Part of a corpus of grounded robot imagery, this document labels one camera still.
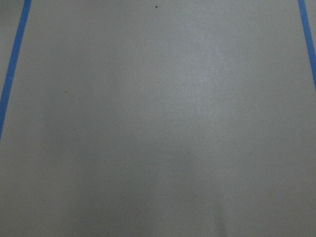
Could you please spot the blue tape line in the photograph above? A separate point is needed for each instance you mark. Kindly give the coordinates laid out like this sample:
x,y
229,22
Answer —
x,y
308,38
13,61

